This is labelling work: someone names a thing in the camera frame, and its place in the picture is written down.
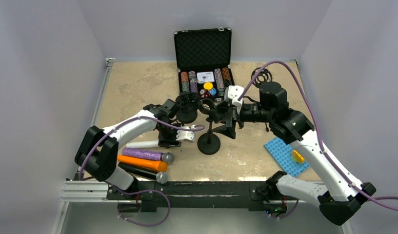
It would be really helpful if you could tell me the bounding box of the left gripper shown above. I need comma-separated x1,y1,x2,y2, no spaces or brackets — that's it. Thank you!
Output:
157,122,184,148

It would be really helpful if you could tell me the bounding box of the white microphone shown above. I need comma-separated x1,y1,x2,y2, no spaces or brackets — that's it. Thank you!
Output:
125,140,159,149

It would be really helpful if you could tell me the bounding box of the purple glitter microphone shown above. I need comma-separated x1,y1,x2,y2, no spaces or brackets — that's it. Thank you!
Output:
122,148,175,163

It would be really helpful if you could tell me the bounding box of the orange microphone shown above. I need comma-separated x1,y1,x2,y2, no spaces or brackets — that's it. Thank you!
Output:
117,155,168,172

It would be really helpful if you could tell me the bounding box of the black silver-mesh microphone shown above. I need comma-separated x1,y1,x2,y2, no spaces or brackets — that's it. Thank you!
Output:
118,162,169,184

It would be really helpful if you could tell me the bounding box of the black shock-mount microphone stand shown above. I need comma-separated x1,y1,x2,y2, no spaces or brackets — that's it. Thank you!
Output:
176,92,200,124

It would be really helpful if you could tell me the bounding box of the black tripod stand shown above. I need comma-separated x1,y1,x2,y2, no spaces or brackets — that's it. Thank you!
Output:
252,68,273,88

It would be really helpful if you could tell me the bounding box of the black clip microphone stand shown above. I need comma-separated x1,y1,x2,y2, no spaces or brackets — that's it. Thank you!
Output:
223,80,240,102

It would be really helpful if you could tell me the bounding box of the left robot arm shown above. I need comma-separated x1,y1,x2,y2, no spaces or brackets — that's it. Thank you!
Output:
74,99,179,199

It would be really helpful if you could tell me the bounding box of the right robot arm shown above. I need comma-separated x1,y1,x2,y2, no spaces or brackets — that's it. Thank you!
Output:
210,81,376,226

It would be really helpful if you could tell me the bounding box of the blue building baseplate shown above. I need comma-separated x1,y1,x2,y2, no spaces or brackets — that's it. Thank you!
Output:
264,137,310,177

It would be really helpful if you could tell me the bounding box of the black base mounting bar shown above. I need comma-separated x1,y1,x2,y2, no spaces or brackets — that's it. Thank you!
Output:
107,181,296,212

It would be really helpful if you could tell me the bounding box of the yellow building brick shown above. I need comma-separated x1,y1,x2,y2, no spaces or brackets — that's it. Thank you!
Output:
291,150,305,163

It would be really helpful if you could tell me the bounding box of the black poker chip case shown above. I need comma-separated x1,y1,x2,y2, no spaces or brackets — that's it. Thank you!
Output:
174,27,235,94

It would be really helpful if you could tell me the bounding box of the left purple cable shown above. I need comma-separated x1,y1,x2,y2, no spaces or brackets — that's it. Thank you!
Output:
78,116,206,181

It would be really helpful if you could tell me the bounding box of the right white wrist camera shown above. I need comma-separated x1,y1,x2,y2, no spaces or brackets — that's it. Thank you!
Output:
223,85,244,114

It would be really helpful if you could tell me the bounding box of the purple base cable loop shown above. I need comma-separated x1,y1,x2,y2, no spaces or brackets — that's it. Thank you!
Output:
108,184,171,227

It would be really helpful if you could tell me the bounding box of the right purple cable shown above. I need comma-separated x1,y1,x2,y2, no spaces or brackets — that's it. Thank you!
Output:
238,60,398,212

